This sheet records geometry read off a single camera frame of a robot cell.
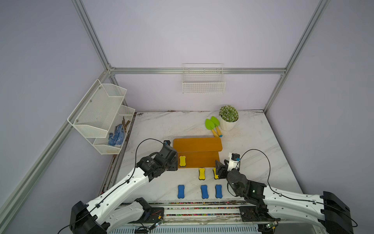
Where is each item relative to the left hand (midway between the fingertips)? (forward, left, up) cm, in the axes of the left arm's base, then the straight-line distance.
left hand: (170, 162), depth 78 cm
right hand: (+1, -27, -2) cm, 27 cm away
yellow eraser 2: (0, -18, -13) cm, 22 cm away
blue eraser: (-11, -6, -13) cm, 18 cm away
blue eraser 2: (-11, -19, -14) cm, 26 cm away
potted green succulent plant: (+33, -37, +1) cm, 50 cm away
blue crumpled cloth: (+16, +33, +1) cm, 37 cm away
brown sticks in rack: (+26, +32, +1) cm, 42 cm away
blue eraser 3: (-12, -27, -14) cm, 33 cm away
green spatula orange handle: (+39, -26, -14) cm, 49 cm away
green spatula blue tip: (+40, -32, -12) cm, 52 cm away
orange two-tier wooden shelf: (+13, -18, -12) cm, 25 cm away
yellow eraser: (+7, -6, -11) cm, 14 cm away
